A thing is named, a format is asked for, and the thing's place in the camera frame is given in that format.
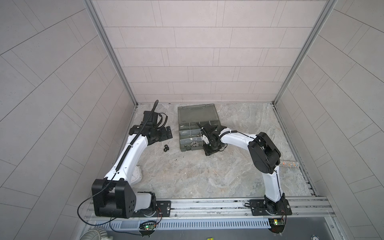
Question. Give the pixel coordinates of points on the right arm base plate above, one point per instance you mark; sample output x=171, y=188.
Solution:
x=266, y=207

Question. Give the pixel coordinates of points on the white fan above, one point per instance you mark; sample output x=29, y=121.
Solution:
x=96, y=234

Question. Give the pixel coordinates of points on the right controller board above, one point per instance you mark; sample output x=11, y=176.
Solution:
x=277, y=225

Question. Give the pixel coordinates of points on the grey compartment organizer box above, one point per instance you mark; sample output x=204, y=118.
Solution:
x=190, y=120

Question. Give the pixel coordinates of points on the glitter tube with cap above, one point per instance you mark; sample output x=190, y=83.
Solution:
x=290, y=164

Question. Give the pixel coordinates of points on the white square clock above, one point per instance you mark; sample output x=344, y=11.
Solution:
x=136, y=176

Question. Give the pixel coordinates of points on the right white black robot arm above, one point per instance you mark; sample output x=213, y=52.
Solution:
x=265, y=157

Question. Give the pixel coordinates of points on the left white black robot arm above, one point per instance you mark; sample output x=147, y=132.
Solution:
x=113, y=195

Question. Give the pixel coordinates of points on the controller board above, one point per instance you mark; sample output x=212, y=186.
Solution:
x=147, y=228
x=277, y=225

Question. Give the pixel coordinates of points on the aluminium rail frame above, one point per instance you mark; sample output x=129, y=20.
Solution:
x=234, y=208

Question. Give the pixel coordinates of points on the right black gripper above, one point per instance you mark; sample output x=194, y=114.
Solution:
x=207, y=151

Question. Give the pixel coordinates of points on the left controller board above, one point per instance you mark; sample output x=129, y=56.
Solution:
x=147, y=228

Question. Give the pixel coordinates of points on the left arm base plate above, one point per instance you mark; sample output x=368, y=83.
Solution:
x=159, y=209

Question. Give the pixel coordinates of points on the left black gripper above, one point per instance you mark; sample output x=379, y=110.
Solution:
x=163, y=136

